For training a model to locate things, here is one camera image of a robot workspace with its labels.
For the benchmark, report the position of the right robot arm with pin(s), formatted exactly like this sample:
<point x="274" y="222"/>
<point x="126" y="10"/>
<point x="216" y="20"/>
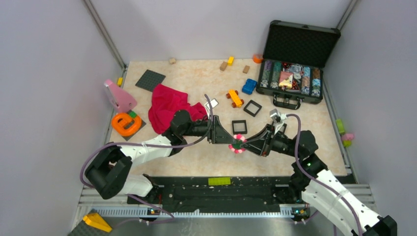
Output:
<point x="313" y="183"/>

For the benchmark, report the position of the green flat brick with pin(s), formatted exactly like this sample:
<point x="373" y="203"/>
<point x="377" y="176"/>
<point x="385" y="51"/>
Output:
<point x="219" y="181"/>

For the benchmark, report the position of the yellow wedge brick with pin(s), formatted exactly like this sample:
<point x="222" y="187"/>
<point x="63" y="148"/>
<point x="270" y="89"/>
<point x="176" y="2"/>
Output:
<point x="96" y="221"/>

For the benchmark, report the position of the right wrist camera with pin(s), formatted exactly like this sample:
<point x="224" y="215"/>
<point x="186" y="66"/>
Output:
<point x="278" y="119"/>

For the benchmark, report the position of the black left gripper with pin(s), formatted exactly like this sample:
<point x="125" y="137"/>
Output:
<point x="218" y="134"/>

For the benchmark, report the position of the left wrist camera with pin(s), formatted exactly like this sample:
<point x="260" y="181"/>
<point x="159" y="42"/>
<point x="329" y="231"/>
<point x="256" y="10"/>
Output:
<point x="213" y="103"/>

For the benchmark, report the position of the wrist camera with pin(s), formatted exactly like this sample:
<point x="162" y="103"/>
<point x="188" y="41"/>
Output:
<point x="213" y="103"/>
<point x="278" y="119"/>

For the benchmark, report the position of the small yellow block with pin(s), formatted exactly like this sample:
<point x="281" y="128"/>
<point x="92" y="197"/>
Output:
<point x="120" y="81"/>

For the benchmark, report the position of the orange plastic toy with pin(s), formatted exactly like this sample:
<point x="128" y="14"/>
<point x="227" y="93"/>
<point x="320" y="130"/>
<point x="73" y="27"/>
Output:
<point x="126" y="124"/>

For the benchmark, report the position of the pink flower brooch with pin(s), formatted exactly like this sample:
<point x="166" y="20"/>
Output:
<point x="237" y="145"/>

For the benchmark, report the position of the playing card box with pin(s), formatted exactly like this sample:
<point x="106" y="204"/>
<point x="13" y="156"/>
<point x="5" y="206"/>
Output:
<point x="285" y="80"/>

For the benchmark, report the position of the black square frame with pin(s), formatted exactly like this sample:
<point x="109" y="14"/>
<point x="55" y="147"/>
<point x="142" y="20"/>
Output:
<point x="252" y="108"/>
<point x="283" y="128"/>
<point x="239" y="127"/>

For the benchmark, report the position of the blue toy car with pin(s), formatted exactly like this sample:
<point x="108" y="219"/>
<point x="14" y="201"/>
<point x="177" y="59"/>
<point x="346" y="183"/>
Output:
<point x="249" y="86"/>

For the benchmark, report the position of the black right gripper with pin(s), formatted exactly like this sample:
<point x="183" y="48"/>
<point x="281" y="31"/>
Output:
<point x="261" y="143"/>

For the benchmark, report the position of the orange object behind case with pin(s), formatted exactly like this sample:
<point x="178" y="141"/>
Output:
<point x="257" y="58"/>

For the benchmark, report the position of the green pink toy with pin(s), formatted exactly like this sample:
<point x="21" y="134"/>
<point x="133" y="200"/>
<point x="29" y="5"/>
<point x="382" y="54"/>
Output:
<point x="346" y="138"/>

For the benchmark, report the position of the magenta garment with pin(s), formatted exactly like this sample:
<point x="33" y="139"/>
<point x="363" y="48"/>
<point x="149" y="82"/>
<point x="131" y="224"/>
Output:
<point x="165" y="102"/>

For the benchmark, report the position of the black poker chip case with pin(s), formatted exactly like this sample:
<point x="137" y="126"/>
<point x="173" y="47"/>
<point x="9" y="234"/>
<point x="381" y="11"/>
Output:
<point x="302" y="50"/>

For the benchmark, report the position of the pink plastic piece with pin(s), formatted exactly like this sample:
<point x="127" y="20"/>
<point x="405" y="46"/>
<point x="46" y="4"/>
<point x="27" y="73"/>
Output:
<point x="120" y="99"/>

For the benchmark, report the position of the dark grey building baseplate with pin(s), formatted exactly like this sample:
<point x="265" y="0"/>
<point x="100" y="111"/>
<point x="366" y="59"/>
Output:
<point x="149" y="80"/>

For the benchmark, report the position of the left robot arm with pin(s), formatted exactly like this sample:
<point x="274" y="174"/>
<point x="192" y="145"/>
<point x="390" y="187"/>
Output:
<point x="108" y="169"/>

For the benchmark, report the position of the yellow toy car red wheels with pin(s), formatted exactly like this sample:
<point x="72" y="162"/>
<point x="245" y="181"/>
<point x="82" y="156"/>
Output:
<point x="233" y="95"/>

